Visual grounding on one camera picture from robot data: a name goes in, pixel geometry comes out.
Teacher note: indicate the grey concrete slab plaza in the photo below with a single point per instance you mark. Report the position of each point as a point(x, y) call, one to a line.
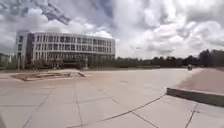
point(100, 100)

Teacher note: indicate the row of small trees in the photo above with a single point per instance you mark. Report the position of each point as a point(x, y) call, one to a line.
point(66, 62)

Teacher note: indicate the white multi-storey building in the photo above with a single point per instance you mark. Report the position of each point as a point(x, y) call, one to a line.
point(66, 43)

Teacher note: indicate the row of dark trees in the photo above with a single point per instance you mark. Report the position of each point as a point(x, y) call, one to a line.
point(166, 61)

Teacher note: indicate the low reddish raised bed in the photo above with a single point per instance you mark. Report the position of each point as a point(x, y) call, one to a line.
point(36, 76)

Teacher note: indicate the vehicle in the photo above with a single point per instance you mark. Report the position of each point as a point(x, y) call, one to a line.
point(189, 67)

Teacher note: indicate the low concrete ledge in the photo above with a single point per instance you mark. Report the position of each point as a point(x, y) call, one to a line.
point(196, 96)

